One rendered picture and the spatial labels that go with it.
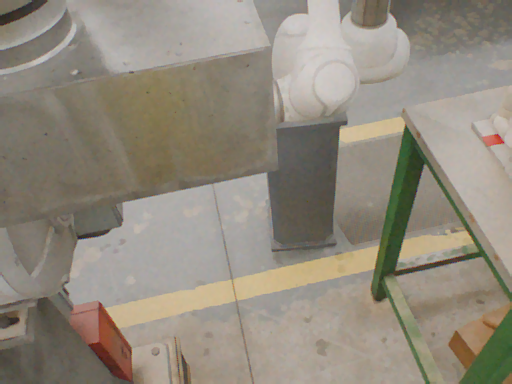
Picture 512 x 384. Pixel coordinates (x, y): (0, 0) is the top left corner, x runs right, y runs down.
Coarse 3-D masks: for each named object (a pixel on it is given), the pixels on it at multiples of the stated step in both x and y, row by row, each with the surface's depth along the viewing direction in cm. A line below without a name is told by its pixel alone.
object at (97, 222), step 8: (96, 208) 98; (104, 208) 98; (112, 208) 99; (120, 208) 103; (80, 216) 99; (88, 216) 99; (96, 216) 100; (104, 216) 100; (112, 216) 101; (120, 216) 102; (80, 224) 100; (88, 224) 101; (96, 224) 101; (104, 224) 102; (112, 224) 102; (120, 224) 103; (80, 232) 102; (88, 232) 103; (96, 232) 108; (104, 232) 109
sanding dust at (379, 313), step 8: (368, 280) 194; (496, 280) 190; (360, 288) 192; (368, 288) 192; (360, 296) 190; (368, 296) 189; (360, 304) 188; (368, 304) 187; (376, 304) 187; (384, 304) 187; (368, 312) 185; (376, 312) 185; (384, 312) 185; (392, 312) 185; (368, 320) 183; (376, 320) 183; (384, 320) 183; (392, 320) 183
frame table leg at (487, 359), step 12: (504, 324) 96; (492, 336) 102; (504, 336) 97; (492, 348) 103; (504, 348) 98; (480, 360) 110; (492, 360) 104; (504, 360) 100; (468, 372) 117; (480, 372) 111; (492, 372) 106; (504, 372) 107
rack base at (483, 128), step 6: (486, 120) 114; (510, 120) 113; (474, 126) 113; (480, 126) 112; (486, 126) 112; (492, 126) 112; (480, 132) 111; (486, 132) 111; (492, 132) 111; (480, 138) 111; (498, 144) 108; (504, 144) 108; (492, 150) 108; (498, 150) 107; (504, 150) 107; (510, 150) 107; (498, 156) 106; (504, 156) 106; (510, 156) 106; (498, 162) 106; (504, 162) 105
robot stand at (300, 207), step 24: (336, 120) 153; (288, 144) 160; (312, 144) 161; (336, 144) 165; (288, 168) 168; (312, 168) 169; (336, 168) 175; (288, 192) 178; (312, 192) 180; (288, 216) 189; (312, 216) 191; (288, 240) 202; (312, 240) 204; (336, 240) 205
